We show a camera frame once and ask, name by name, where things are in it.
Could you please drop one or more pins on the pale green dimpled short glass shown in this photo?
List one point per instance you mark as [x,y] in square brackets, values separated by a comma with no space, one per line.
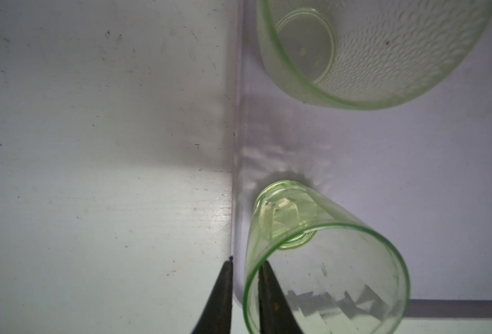
[366,55]

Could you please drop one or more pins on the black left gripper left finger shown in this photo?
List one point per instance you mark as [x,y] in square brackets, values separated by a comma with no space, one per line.
[216,317]

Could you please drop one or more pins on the lilac plastic tray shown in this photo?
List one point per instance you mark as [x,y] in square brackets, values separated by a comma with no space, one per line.
[420,173]

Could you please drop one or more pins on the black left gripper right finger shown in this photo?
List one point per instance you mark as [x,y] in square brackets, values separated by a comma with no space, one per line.
[275,314]

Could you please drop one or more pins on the bright green faceted glass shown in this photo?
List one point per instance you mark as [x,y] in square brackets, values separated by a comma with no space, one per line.
[336,273]

